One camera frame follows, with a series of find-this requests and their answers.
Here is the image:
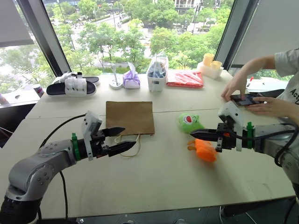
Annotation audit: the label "brown paper bag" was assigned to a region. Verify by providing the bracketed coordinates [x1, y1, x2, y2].
[105, 100, 156, 158]

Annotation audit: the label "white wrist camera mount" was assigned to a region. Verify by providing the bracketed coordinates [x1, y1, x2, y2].
[81, 111, 103, 161]
[217, 101, 244, 152]

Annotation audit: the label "white hook stand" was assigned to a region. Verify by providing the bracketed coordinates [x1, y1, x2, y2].
[109, 63, 124, 90]

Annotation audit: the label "green wrist cable clip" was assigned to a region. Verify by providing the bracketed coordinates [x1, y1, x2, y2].
[71, 133, 82, 162]
[246, 121, 255, 150]

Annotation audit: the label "black smartphone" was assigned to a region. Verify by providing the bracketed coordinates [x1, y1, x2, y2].
[229, 93, 267, 107]

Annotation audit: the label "short yellow plastic cup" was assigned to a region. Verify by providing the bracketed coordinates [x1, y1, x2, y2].
[210, 60, 223, 71]

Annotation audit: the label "person's left hand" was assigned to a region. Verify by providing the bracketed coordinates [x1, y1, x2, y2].
[246, 96, 288, 115]

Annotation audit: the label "purple cloth tissue pouch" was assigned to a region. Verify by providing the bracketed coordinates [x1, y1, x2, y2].
[122, 62, 141, 90]

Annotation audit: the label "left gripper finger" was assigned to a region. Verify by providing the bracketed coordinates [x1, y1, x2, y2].
[105, 127, 126, 137]
[107, 141, 137, 158]

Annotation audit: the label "white paper sheets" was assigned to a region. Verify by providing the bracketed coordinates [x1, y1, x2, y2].
[246, 78, 293, 93]

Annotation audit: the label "tall yellow plastic cup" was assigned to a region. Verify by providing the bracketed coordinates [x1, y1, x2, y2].
[202, 53, 214, 66]

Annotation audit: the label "person in white shirt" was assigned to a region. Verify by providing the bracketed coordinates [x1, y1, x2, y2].
[274, 47, 299, 106]

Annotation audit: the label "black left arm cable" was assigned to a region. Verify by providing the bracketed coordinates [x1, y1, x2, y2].
[38, 113, 87, 222]

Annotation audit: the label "green right wrist cable clip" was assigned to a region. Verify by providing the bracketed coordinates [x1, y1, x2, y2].
[246, 121, 255, 150]

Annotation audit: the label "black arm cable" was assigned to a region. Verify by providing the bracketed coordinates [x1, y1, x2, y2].
[38, 113, 87, 222]
[236, 123, 299, 168]

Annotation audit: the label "white roller blind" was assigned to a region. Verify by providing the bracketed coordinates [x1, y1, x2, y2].
[0, 0, 36, 48]
[230, 0, 299, 69]

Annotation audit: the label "black and white slipper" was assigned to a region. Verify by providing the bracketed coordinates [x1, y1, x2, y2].
[52, 71, 101, 87]
[46, 77, 97, 98]

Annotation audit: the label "white plastic container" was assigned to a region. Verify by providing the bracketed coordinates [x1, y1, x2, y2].
[196, 61, 225, 80]

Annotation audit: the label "pink labelled can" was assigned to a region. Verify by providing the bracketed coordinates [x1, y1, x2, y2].
[32, 84, 45, 98]

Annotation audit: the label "green left wrist cable clip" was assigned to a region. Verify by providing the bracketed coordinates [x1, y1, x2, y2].
[71, 133, 82, 162]

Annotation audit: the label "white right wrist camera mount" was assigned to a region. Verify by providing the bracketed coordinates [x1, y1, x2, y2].
[217, 101, 244, 152]

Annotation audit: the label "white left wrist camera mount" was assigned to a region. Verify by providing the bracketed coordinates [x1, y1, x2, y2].
[81, 111, 103, 161]

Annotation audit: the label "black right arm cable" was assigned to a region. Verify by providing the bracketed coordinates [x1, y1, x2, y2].
[236, 123, 299, 168]

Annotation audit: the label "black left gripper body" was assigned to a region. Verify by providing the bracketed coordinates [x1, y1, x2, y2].
[91, 129, 111, 160]

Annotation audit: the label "green plush toy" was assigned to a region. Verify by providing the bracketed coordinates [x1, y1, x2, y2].
[178, 112, 205, 134]

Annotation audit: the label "orange plush toy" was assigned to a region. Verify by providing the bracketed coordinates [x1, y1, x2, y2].
[186, 138, 218, 162]

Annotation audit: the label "black flat case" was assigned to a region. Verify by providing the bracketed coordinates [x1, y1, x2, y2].
[254, 88, 292, 99]

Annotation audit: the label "clear bag of blue items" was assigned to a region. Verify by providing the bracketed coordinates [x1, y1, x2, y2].
[148, 52, 170, 78]

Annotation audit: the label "person's right hand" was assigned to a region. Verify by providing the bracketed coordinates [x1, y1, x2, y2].
[221, 77, 247, 102]

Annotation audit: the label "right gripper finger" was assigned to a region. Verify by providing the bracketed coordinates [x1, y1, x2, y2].
[191, 134, 219, 142]
[190, 128, 219, 136]

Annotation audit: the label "dark window frame post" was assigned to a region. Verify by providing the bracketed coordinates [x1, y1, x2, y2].
[214, 0, 260, 64]
[16, 0, 72, 77]

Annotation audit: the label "red plastic package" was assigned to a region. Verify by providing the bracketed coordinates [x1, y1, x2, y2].
[166, 70, 205, 89]

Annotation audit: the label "white plastic basket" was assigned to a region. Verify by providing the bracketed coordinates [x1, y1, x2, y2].
[146, 69, 169, 92]

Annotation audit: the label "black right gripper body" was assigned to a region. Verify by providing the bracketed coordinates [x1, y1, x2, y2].
[215, 122, 237, 153]

